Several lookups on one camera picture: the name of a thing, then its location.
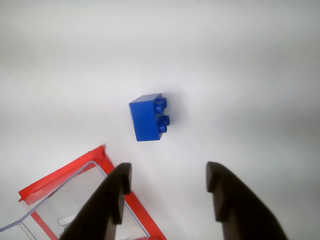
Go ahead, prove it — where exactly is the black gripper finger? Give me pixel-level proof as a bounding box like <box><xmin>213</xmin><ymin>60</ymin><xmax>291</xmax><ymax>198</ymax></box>
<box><xmin>57</xmin><ymin>162</ymin><xmax>132</xmax><ymax>240</ymax></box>
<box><xmin>205</xmin><ymin>161</ymin><xmax>288</xmax><ymax>240</ymax></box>

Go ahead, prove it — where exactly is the blue lego brick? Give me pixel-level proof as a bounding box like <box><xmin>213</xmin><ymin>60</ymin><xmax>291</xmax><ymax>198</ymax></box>
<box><xmin>128</xmin><ymin>93</ymin><xmax>171</xmax><ymax>143</ymax></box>

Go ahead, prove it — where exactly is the transparent acrylic box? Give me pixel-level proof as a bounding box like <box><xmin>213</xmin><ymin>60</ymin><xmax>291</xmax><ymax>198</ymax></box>
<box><xmin>0</xmin><ymin>161</ymin><xmax>151</xmax><ymax>240</ymax></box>

